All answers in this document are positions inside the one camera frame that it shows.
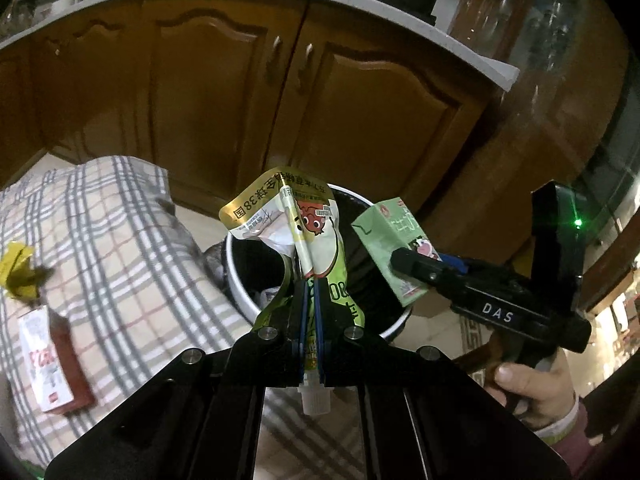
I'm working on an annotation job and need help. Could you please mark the wooden lower kitchen cabinets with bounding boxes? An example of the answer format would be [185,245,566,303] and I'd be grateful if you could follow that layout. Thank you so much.
[0,0,493,261]

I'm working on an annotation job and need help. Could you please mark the green drink carton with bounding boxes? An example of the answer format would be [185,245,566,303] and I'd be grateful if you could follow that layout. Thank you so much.
[351,197,443,307]

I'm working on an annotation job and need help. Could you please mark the green spouted drink pouch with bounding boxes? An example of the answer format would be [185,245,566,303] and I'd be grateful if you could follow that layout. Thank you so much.
[219,166,368,416]

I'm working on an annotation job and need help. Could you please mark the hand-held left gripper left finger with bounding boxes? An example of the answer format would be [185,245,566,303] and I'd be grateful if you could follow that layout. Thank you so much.
[45,282,307,480]

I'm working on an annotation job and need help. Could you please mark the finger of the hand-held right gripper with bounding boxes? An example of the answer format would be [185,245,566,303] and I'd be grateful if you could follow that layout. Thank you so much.
[439,254,471,274]
[391,248,468,303]

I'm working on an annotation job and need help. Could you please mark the patterned floor mat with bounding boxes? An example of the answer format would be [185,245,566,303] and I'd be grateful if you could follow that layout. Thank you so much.
[457,317,501,386]

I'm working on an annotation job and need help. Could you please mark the white bin with black liner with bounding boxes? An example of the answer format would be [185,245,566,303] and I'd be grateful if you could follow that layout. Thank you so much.
[222,185,416,341]

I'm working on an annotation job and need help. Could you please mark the person's right hand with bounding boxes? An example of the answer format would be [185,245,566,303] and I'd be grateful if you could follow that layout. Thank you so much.
[492,352,580,430]

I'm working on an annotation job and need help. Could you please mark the person's right forearm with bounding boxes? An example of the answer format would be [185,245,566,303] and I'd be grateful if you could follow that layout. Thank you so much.
[532,392,640,480]

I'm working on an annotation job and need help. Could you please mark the wooden framed glass door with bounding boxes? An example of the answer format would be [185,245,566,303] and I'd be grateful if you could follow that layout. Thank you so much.
[415,0,640,311]

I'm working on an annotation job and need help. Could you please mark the yellow crumpled wrapper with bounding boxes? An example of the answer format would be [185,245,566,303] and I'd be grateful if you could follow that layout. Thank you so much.
[0,241,56,306]

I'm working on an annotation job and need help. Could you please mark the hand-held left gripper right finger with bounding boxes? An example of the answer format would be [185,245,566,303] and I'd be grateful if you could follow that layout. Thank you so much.
[316,280,571,480]

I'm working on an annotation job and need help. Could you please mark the white kitchen countertop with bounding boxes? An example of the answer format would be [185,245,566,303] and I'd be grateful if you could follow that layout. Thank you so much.
[0,0,521,93]

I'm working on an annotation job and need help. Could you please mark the red and white carton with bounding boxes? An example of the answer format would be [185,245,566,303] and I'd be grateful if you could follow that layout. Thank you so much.
[17,305,96,416]

